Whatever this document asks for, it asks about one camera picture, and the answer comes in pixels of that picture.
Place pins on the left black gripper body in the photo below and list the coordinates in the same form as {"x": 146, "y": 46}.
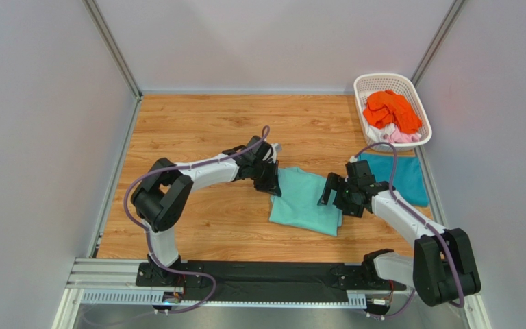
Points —
{"x": 262, "y": 167}

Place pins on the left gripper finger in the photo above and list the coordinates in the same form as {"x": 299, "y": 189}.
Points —
{"x": 276, "y": 187}
{"x": 263, "y": 185}

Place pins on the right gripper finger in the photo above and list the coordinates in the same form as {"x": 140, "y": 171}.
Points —
{"x": 329, "y": 194}
{"x": 348, "y": 208}

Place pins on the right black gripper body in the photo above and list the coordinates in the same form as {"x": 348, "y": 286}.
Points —
{"x": 336, "y": 192}

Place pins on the teal green t shirt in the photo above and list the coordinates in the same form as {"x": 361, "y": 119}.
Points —
{"x": 298, "y": 204}

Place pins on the blue t shirt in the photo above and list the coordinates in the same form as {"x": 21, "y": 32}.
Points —
{"x": 408, "y": 178}

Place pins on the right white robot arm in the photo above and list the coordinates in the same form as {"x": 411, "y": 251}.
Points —
{"x": 442, "y": 269}

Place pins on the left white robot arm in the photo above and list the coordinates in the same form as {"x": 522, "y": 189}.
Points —
{"x": 160, "y": 196}

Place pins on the white t shirt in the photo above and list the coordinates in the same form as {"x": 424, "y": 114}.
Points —
{"x": 381, "y": 134}

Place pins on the pink t shirt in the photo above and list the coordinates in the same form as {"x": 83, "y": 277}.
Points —
{"x": 394, "y": 135}

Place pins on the orange t shirt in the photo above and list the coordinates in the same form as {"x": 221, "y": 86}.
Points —
{"x": 386, "y": 107}

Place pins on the white plastic laundry basket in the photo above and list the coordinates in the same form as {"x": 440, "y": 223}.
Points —
{"x": 365, "y": 85}

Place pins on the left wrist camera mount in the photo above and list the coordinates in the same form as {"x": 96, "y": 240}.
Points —
{"x": 273, "y": 152}

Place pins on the aluminium frame rail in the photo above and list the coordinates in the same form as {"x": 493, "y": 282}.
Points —
{"x": 116, "y": 282}

